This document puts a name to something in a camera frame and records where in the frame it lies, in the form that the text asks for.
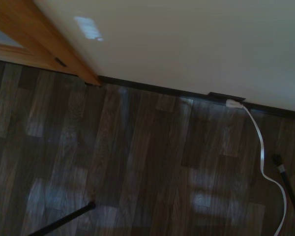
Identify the dark baseboard strip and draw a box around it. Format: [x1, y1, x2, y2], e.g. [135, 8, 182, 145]
[98, 75, 295, 121]

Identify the white power plug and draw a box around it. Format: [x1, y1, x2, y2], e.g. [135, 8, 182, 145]
[225, 98, 244, 109]

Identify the black tripod leg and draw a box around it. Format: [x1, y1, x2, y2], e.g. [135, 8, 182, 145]
[271, 153, 295, 233]
[27, 201, 96, 236]

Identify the wooden door with glass pane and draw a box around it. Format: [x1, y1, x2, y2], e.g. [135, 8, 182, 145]
[0, 0, 78, 76]

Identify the dark wall socket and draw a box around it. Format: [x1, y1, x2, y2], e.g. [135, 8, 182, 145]
[208, 91, 246, 106]

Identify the wooden door frame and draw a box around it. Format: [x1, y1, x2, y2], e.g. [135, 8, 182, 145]
[3, 0, 104, 87]

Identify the white flat power cable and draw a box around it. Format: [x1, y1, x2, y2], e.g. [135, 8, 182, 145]
[241, 104, 287, 236]

